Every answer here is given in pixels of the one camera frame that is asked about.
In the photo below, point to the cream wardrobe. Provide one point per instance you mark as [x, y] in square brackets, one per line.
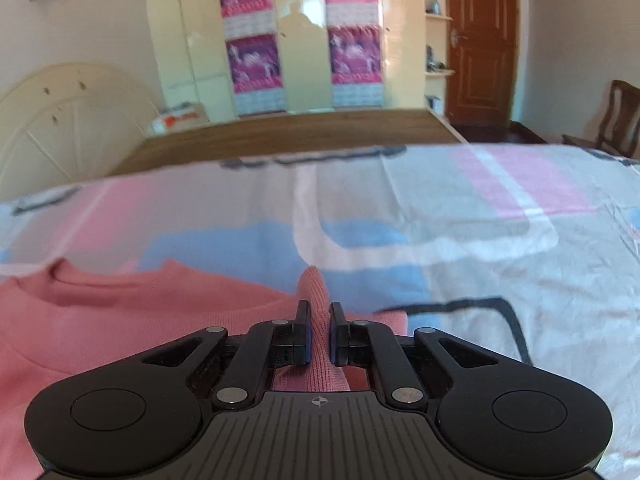
[300, 60]

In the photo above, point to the patterned bed sheet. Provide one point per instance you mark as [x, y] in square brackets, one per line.
[500, 260]

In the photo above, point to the brown wooden door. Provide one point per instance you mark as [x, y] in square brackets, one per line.
[480, 50]

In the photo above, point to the brown wooden bed board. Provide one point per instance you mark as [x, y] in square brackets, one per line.
[300, 132]

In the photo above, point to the cream round headboard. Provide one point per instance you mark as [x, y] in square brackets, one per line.
[65, 125]

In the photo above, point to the brown wooden chair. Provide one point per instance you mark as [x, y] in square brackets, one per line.
[620, 120]

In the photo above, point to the cream corner shelf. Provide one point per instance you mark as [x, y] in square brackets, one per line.
[437, 17]

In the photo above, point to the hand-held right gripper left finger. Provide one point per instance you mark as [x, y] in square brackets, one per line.
[306, 341]

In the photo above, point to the pink sweater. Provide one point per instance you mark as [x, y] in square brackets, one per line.
[100, 320]

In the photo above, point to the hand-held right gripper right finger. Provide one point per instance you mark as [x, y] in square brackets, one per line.
[334, 341]

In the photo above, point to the white cardboard box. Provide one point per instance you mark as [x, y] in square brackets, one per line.
[180, 117]

